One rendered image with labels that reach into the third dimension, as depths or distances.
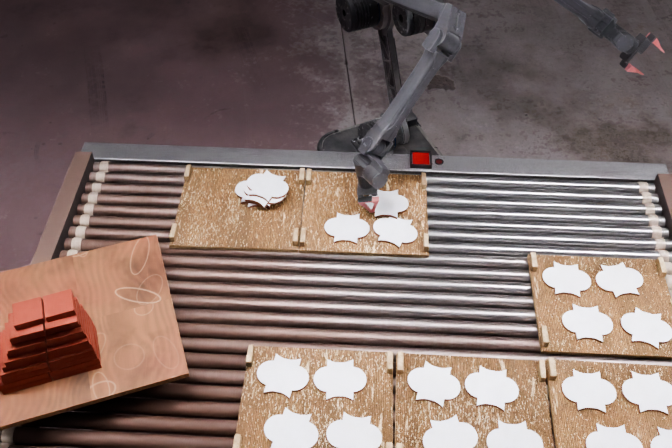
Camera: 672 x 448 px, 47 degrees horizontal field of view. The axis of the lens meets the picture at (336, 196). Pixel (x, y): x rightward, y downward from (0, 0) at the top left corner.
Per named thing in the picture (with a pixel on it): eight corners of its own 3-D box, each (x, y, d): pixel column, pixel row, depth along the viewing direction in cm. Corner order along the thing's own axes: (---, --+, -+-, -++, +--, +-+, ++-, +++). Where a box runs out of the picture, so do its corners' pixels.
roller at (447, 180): (98, 167, 278) (94, 157, 275) (649, 188, 271) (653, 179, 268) (94, 177, 275) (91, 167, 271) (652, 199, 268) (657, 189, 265)
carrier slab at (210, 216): (188, 170, 271) (187, 166, 270) (305, 173, 270) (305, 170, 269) (169, 248, 247) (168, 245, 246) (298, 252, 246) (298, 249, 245)
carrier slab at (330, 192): (307, 174, 270) (307, 170, 269) (425, 178, 269) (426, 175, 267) (298, 253, 246) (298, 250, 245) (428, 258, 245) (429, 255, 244)
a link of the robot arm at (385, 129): (454, 36, 235) (432, 23, 228) (465, 45, 232) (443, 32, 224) (377, 151, 248) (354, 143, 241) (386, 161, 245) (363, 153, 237)
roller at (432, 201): (90, 187, 272) (87, 178, 268) (656, 210, 265) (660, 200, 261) (86, 198, 268) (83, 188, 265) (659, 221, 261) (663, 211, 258)
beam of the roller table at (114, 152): (88, 153, 286) (84, 141, 282) (660, 175, 279) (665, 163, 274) (81, 169, 280) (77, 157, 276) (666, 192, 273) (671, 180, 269)
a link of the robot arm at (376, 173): (385, 141, 246) (367, 134, 240) (405, 159, 238) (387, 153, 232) (365, 172, 249) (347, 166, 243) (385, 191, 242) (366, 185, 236)
